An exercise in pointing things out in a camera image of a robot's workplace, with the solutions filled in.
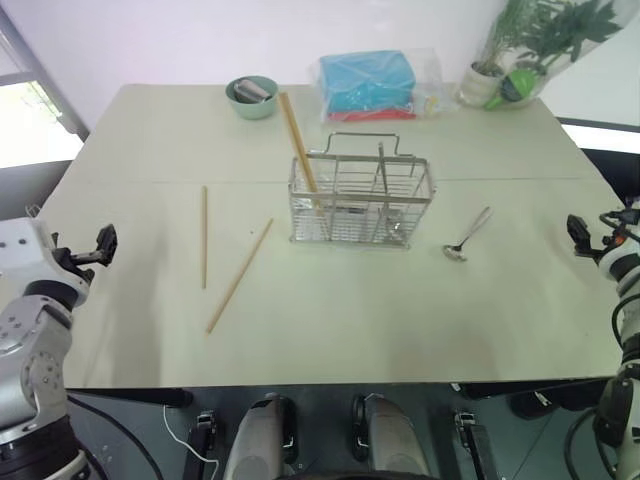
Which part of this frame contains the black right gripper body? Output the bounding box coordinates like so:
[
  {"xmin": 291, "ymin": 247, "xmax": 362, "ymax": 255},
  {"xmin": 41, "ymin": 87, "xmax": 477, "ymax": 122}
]
[{"xmin": 589, "ymin": 234, "xmax": 616, "ymax": 260}]

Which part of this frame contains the green leafy plant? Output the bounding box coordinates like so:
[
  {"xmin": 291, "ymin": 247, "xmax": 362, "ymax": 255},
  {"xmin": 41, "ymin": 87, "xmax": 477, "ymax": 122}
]
[{"xmin": 478, "ymin": 0, "xmax": 626, "ymax": 77}]

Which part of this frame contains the black stand bracket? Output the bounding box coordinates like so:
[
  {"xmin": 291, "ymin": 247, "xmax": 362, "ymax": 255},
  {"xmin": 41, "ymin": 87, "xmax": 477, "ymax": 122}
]
[
  {"xmin": 452, "ymin": 409, "xmax": 499, "ymax": 480},
  {"xmin": 182, "ymin": 410, "xmax": 217, "ymax": 480}
]

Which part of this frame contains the white plant pot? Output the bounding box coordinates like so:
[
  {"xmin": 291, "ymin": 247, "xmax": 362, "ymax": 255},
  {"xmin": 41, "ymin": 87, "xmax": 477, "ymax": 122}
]
[{"xmin": 458, "ymin": 61, "xmax": 507, "ymax": 107}]

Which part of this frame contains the black table frame bar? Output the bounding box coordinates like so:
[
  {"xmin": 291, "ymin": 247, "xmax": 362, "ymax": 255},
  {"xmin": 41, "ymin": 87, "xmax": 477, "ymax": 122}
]
[
  {"xmin": 448, "ymin": 377, "xmax": 614, "ymax": 421},
  {"xmin": 67, "ymin": 387, "xmax": 195, "ymax": 410}
]

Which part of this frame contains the metal wire cutlery basket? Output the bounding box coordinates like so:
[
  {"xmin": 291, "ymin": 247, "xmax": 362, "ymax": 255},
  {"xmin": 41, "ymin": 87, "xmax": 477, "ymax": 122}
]
[{"xmin": 288, "ymin": 131, "xmax": 435, "ymax": 250}]

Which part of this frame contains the thin white cable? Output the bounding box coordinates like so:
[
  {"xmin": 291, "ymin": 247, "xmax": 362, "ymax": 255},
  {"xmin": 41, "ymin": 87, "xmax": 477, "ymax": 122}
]
[{"xmin": 162, "ymin": 403, "xmax": 220, "ymax": 479}]

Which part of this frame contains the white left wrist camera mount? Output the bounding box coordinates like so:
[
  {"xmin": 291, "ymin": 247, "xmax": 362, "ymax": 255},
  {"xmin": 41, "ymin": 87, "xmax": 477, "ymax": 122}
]
[{"xmin": 0, "ymin": 205, "xmax": 57, "ymax": 296}]

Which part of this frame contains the grey object in bowl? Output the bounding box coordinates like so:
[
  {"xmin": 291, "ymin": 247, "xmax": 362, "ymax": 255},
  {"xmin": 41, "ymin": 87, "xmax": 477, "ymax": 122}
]
[{"xmin": 232, "ymin": 78, "xmax": 272, "ymax": 104}]

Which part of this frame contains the red folded cloth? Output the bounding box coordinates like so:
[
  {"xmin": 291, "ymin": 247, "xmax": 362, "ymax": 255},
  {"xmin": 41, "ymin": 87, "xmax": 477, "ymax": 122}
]
[{"xmin": 327, "ymin": 105, "xmax": 417, "ymax": 124}]

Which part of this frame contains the grey window frame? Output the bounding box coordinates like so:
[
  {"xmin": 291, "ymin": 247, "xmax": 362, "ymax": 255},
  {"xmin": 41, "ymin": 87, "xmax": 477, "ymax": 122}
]
[{"xmin": 0, "ymin": 0, "xmax": 92, "ymax": 147}]

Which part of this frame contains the grey rounded leg cover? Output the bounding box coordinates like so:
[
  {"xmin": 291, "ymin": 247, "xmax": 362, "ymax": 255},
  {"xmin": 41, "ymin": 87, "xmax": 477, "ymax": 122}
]
[
  {"xmin": 352, "ymin": 393, "xmax": 432, "ymax": 475},
  {"xmin": 222, "ymin": 392, "xmax": 297, "ymax": 480}
]

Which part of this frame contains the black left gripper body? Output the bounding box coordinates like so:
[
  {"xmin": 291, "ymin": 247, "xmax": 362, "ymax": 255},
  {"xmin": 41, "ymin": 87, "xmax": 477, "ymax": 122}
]
[{"xmin": 51, "ymin": 246, "xmax": 102, "ymax": 284}]

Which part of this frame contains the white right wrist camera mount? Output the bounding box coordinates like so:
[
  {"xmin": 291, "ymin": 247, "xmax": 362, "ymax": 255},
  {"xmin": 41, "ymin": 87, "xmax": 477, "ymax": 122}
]
[{"xmin": 598, "ymin": 232, "xmax": 640, "ymax": 297}]

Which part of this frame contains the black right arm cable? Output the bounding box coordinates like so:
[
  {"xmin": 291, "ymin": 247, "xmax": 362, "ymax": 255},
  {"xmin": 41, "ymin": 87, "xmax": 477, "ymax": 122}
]
[{"xmin": 610, "ymin": 295, "xmax": 640, "ymax": 362}]

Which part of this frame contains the blue folded cloth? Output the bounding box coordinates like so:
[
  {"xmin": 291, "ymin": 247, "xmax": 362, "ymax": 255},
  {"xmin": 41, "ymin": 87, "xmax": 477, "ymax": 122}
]
[{"xmin": 319, "ymin": 49, "xmax": 418, "ymax": 114}]

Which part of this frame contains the clear plastic bag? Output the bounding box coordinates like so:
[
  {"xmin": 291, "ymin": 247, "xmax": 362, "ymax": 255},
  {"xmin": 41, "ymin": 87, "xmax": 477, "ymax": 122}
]
[{"xmin": 309, "ymin": 46, "xmax": 462, "ymax": 125}]

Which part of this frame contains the wooden chopstick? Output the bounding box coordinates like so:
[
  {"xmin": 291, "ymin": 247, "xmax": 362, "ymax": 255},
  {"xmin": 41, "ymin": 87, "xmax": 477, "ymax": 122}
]
[
  {"xmin": 201, "ymin": 185, "xmax": 208, "ymax": 290},
  {"xmin": 278, "ymin": 93, "xmax": 325, "ymax": 217},
  {"xmin": 206, "ymin": 217, "xmax": 275, "ymax": 335},
  {"xmin": 282, "ymin": 91, "xmax": 327, "ymax": 217}
]

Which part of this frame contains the black floor cable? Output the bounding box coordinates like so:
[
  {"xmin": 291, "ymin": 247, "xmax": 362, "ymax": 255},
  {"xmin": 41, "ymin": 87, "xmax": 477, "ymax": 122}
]
[
  {"xmin": 68, "ymin": 393, "xmax": 164, "ymax": 480},
  {"xmin": 567, "ymin": 405, "xmax": 617, "ymax": 480}
]

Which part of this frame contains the green bowl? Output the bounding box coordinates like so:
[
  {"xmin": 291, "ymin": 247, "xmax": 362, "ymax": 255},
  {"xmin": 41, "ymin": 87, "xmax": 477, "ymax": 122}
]
[{"xmin": 224, "ymin": 75, "xmax": 280, "ymax": 121}]

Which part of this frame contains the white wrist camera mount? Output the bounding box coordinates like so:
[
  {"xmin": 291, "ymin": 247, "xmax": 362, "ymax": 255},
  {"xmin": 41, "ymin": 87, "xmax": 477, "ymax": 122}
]
[
  {"xmin": 0, "ymin": 205, "xmax": 57, "ymax": 296},
  {"xmin": 598, "ymin": 232, "xmax": 640, "ymax": 297}
]

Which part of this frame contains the metal spoon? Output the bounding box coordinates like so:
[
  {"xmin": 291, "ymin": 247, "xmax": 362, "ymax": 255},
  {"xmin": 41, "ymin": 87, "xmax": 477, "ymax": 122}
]
[{"xmin": 441, "ymin": 205, "xmax": 493, "ymax": 263}]

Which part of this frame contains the green round plastic toy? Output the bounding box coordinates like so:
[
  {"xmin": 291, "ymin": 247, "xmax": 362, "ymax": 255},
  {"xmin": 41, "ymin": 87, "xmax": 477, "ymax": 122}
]
[{"xmin": 483, "ymin": 68, "xmax": 547, "ymax": 111}]

